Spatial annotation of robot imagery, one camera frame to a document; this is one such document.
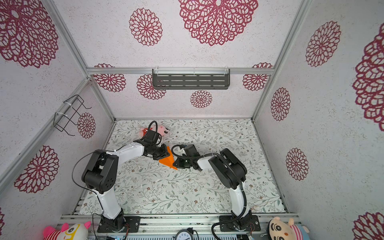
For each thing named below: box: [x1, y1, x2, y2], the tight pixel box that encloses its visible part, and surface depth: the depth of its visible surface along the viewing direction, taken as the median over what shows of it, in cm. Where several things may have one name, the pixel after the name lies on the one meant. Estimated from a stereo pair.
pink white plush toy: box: [43, 221, 92, 240], surface depth 67 cm
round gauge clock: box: [172, 227, 194, 240], surface depth 70 cm
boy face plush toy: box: [267, 216, 310, 240], surface depth 67 cm
